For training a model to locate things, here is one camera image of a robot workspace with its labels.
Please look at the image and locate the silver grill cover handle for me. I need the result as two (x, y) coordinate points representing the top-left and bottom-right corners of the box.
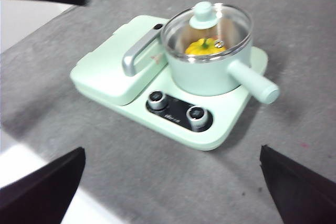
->
(122, 24), (164, 77)

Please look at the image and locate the glass lid with green knob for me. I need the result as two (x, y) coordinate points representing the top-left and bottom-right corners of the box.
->
(160, 1), (253, 62)

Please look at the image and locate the silver control knob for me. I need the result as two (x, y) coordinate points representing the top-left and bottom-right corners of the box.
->
(186, 105), (208, 127)
(148, 90), (168, 110)

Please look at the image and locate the mint green pot with handle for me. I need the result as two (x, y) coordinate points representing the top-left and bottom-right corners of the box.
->
(160, 3), (280, 104)

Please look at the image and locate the yellow toy pumpkin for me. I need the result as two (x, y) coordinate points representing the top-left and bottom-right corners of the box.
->
(185, 37), (227, 56)

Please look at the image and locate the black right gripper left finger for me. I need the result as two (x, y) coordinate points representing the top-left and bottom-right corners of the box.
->
(0, 147), (87, 224)

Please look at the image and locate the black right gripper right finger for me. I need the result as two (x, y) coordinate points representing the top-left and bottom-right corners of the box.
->
(259, 144), (336, 224)

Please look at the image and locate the mint green breakfast machine base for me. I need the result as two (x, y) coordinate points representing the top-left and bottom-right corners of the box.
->
(69, 14), (270, 152)

